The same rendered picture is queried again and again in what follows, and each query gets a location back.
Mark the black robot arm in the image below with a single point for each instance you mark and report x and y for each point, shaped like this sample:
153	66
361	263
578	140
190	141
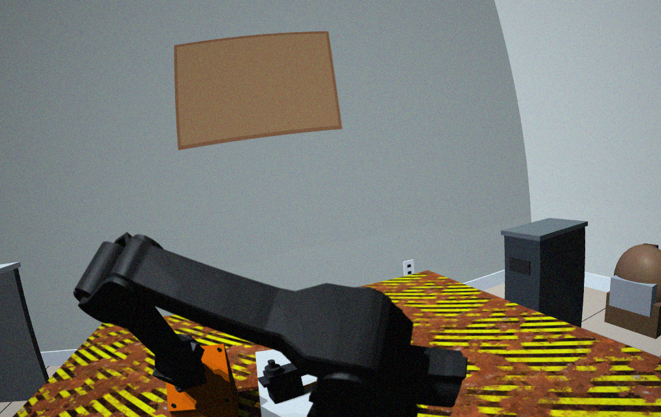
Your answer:
355	340

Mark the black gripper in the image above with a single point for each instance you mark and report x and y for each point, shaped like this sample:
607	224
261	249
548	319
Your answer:
324	407

